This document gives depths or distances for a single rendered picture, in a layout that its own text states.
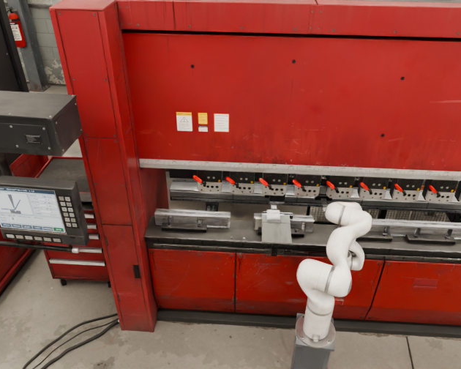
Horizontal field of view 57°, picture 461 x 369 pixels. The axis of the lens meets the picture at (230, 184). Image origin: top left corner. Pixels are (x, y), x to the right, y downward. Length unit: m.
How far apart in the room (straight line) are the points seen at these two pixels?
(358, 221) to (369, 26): 0.93
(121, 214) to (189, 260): 0.60
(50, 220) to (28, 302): 1.70
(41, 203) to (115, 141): 0.48
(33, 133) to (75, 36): 0.49
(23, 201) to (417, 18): 2.05
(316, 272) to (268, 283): 1.20
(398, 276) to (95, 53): 2.30
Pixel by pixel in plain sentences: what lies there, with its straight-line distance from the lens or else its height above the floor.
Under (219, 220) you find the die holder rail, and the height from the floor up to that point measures 0.94.
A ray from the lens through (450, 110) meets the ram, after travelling 2.55.
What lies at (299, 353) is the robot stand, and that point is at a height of 0.91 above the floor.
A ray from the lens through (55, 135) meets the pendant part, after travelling 1.97.
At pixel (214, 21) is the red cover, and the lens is 2.18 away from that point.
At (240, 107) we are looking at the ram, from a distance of 2.34.
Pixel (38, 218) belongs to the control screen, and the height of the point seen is 1.40.
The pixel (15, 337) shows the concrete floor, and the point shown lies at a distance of 3.68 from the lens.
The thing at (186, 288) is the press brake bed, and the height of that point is 0.40.
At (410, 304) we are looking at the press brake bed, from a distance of 3.32.
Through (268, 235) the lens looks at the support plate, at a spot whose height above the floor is 1.00.
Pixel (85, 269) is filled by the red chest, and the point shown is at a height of 0.25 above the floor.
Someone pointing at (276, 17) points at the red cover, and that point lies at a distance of 2.17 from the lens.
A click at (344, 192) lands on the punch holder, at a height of 1.22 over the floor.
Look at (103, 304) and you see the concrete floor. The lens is 3.66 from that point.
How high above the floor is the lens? 2.73
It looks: 35 degrees down
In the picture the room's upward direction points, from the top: 1 degrees clockwise
